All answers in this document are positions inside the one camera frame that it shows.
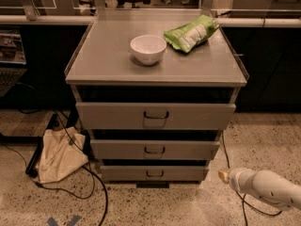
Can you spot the padded gripper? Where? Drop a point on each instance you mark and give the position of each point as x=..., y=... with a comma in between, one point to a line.
x=235, y=179

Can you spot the grey metal drawer cabinet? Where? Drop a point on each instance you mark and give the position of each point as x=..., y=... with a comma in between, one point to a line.
x=104, y=70

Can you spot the green snack bag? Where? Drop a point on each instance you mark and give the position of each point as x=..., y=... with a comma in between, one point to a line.
x=188, y=36

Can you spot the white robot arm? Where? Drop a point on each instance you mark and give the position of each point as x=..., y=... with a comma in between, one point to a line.
x=263, y=185

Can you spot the white ceramic bowl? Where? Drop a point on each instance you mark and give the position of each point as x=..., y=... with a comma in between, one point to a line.
x=148, y=49

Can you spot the white horizontal rail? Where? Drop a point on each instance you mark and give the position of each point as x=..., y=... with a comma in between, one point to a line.
x=85, y=20

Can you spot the grey middle drawer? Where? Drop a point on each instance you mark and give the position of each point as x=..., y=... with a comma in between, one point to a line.
x=154, y=149

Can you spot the black laptop computer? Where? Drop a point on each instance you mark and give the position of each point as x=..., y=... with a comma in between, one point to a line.
x=12, y=58

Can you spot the grey bottom drawer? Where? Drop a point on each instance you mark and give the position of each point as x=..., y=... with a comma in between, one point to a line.
x=154, y=173

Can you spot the grey drawer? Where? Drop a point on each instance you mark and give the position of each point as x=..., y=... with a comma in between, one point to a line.
x=154, y=173
x=155, y=116
x=154, y=149

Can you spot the grey top drawer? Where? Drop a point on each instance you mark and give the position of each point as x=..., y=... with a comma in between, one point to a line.
x=155, y=116

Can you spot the black table leg base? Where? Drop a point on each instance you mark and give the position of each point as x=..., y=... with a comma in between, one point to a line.
x=30, y=167

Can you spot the cream cloth tote bag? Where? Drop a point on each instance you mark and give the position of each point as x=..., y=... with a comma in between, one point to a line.
x=62, y=154

